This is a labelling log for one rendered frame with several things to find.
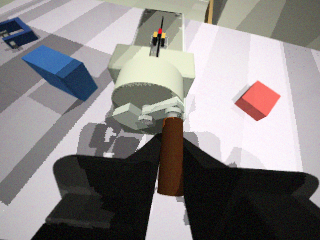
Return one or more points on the red cube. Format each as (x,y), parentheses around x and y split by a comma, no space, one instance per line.
(257,101)

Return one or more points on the blue block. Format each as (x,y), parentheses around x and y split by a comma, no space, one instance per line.
(62,71)

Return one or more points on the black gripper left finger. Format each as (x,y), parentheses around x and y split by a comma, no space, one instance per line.
(133,177)

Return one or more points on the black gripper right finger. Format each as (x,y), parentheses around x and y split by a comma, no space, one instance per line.
(212,189)

